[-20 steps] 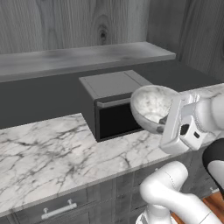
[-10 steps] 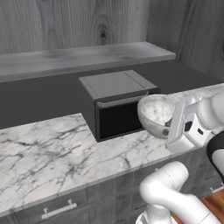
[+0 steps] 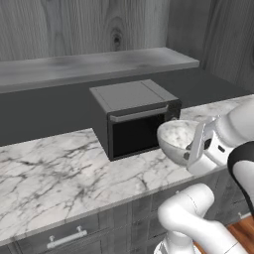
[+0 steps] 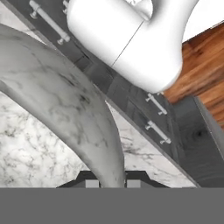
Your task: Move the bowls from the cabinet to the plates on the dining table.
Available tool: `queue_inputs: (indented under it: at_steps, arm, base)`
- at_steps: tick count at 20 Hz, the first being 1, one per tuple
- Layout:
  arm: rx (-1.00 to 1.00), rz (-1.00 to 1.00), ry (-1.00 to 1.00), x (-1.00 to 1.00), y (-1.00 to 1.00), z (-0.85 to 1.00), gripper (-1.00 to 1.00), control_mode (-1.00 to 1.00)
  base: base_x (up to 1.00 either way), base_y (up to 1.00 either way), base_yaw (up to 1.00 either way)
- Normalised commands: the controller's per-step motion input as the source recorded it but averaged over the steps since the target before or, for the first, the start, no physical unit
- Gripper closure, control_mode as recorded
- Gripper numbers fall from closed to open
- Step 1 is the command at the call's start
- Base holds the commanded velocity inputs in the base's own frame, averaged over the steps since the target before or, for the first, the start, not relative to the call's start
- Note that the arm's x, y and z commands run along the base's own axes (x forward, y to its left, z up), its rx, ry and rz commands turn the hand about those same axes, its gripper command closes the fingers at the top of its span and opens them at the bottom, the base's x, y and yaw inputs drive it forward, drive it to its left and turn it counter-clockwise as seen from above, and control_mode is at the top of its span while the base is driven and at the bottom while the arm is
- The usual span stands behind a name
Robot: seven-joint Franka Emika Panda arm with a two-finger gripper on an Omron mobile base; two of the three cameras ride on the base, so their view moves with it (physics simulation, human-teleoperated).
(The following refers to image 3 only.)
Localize grey marbled bowl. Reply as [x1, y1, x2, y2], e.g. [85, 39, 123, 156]
[156, 119, 200, 168]

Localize grey wooden base cabinets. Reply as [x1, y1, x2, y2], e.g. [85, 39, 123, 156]
[0, 170, 254, 254]

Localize white cabinet handle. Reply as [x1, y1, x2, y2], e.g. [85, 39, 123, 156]
[237, 211, 253, 220]

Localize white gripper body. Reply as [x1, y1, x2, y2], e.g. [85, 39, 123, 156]
[186, 118, 213, 175]

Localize black glass toaster oven door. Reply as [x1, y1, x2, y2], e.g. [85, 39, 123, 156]
[110, 113, 168, 160]

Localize dark grey toaster oven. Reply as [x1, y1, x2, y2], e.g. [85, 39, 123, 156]
[88, 78, 183, 163]

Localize white drawer handle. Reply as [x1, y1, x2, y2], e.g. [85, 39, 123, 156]
[46, 225, 89, 250]

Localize grey wooden drawer front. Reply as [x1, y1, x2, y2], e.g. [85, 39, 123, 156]
[14, 211, 101, 254]

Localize grey toaster oven door handle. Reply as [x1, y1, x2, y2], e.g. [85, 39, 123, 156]
[109, 104, 170, 124]

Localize grey wooden wall shelf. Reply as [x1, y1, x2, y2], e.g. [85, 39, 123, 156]
[0, 47, 200, 95]

